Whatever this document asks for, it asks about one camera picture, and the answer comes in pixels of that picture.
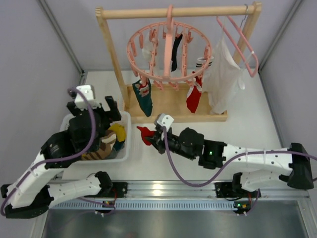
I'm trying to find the red santa sock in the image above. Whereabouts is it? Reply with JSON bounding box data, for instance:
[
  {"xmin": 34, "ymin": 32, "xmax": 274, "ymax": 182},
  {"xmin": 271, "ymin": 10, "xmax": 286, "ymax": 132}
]
[
  {"xmin": 136, "ymin": 126, "xmax": 155, "ymax": 146},
  {"xmin": 186, "ymin": 75, "xmax": 203, "ymax": 114}
]

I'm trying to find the dark green christmas sock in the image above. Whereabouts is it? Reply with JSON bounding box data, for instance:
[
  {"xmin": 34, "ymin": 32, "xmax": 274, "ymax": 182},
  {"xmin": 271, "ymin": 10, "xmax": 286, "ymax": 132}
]
[{"xmin": 132, "ymin": 79, "xmax": 153, "ymax": 117}]

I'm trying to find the pink round clip hanger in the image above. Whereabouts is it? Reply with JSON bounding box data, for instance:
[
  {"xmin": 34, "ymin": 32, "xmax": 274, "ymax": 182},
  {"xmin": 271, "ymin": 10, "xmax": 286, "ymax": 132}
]
[{"xmin": 126, "ymin": 5, "xmax": 212, "ymax": 91}]

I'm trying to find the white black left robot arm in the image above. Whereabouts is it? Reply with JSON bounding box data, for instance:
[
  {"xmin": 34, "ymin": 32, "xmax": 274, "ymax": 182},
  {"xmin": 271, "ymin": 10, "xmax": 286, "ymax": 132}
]
[{"xmin": 0, "ymin": 96, "xmax": 121, "ymax": 219}]

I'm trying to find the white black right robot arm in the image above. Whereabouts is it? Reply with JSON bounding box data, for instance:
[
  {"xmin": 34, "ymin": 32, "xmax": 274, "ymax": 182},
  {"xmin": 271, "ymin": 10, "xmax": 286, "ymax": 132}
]
[{"xmin": 141, "ymin": 127, "xmax": 315, "ymax": 197}]

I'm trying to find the pink clothes hanger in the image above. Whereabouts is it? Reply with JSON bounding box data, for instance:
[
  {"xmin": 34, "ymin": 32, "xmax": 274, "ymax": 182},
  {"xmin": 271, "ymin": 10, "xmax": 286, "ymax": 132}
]
[{"xmin": 216, "ymin": 1, "xmax": 262, "ymax": 78}]

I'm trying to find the brown striped sock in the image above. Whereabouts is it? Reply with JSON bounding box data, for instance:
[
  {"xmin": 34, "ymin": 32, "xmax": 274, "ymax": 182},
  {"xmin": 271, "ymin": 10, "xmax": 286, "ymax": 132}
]
[{"xmin": 81, "ymin": 130, "xmax": 118, "ymax": 161}]

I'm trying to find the yellow sock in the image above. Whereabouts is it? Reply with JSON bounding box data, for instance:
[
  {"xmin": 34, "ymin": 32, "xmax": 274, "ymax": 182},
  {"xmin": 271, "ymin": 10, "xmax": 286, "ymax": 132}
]
[{"xmin": 109, "ymin": 123, "xmax": 126, "ymax": 142}]

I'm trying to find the white plastic laundry basket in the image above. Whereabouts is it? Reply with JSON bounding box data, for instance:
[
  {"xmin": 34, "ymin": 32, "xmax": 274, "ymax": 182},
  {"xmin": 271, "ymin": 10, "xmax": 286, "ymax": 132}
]
[{"xmin": 59, "ymin": 111, "xmax": 132, "ymax": 165}]

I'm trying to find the wooden clothes rack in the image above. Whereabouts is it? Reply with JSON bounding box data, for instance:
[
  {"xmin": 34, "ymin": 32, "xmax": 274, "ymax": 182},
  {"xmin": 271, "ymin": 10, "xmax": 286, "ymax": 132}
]
[{"xmin": 95, "ymin": 1, "xmax": 263, "ymax": 124}]

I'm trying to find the white undershirt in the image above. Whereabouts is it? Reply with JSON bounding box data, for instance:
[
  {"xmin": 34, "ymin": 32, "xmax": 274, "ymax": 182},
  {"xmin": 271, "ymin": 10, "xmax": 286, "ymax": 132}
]
[{"xmin": 203, "ymin": 23, "xmax": 245, "ymax": 115}]

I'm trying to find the white striped sock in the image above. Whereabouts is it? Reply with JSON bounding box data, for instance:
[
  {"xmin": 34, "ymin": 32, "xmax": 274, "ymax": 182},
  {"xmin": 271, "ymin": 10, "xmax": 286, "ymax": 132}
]
[{"xmin": 195, "ymin": 56, "xmax": 214, "ymax": 77}]

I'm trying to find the white ankle sock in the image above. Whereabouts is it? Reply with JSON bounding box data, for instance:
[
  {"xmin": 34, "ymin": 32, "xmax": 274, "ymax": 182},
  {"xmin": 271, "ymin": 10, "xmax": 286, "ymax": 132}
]
[{"xmin": 142, "ymin": 36, "xmax": 154, "ymax": 61}]

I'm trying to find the black sock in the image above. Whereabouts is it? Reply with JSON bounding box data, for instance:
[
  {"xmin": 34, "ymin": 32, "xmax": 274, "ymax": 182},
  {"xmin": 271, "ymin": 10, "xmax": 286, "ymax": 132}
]
[{"xmin": 171, "ymin": 34, "xmax": 183, "ymax": 72}]

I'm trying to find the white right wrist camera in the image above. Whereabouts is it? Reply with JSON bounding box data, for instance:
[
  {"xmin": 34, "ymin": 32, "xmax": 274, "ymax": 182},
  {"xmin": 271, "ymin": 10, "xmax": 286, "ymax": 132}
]
[{"xmin": 154, "ymin": 113, "xmax": 174, "ymax": 131}]

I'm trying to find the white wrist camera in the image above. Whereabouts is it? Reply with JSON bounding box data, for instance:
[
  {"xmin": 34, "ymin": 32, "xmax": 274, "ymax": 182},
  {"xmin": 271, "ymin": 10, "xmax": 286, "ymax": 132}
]
[
  {"xmin": 154, "ymin": 113, "xmax": 174, "ymax": 131},
  {"xmin": 74, "ymin": 85, "xmax": 99, "ymax": 111}
]

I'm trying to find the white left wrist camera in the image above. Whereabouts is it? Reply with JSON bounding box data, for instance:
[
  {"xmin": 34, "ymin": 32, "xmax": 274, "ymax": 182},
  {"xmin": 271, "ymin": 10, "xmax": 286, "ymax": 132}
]
[{"xmin": 74, "ymin": 85, "xmax": 99, "ymax": 111}]

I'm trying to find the aluminium mounting rail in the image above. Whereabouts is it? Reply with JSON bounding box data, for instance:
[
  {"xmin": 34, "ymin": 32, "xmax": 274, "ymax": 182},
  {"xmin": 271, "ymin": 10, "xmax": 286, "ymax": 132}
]
[{"xmin": 51, "ymin": 181, "xmax": 313, "ymax": 214}]

